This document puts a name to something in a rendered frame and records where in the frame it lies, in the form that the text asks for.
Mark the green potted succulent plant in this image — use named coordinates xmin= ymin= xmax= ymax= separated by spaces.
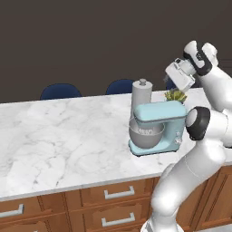
xmin=164 ymin=88 xmax=189 ymax=104

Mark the grey metal mixer bowl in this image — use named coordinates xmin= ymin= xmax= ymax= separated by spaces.
xmin=129 ymin=117 xmax=166 ymax=150

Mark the blue chair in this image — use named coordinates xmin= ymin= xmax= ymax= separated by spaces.
xmin=105 ymin=79 xmax=136 ymax=96
xmin=165 ymin=79 xmax=178 ymax=91
xmin=40 ymin=83 xmax=83 ymax=101

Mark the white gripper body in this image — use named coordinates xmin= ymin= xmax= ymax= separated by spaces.
xmin=164 ymin=62 xmax=197 ymax=92

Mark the light blue stand mixer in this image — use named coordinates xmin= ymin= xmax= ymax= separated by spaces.
xmin=128 ymin=100 xmax=189 ymax=157

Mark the grey paper towel roll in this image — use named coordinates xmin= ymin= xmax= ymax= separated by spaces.
xmin=130 ymin=78 xmax=153 ymax=120

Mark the brown wooden cupboard door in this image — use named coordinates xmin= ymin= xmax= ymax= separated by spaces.
xmin=175 ymin=172 xmax=219 ymax=232
xmin=195 ymin=166 xmax=232 ymax=231

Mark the silver drawer handle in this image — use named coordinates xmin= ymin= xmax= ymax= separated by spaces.
xmin=103 ymin=186 xmax=136 ymax=200
xmin=101 ymin=212 xmax=136 ymax=227
xmin=0 ymin=204 xmax=24 ymax=219

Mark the brown wooden drawer front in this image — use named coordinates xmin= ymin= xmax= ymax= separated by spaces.
xmin=64 ymin=178 xmax=156 ymax=210
xmin=0 ymin=194 xmax=67 ymax=219
xmin=68 ymin=198 xmax=152 ymax=232
xmin=0 ymin=212 xmax=71 ymax=232

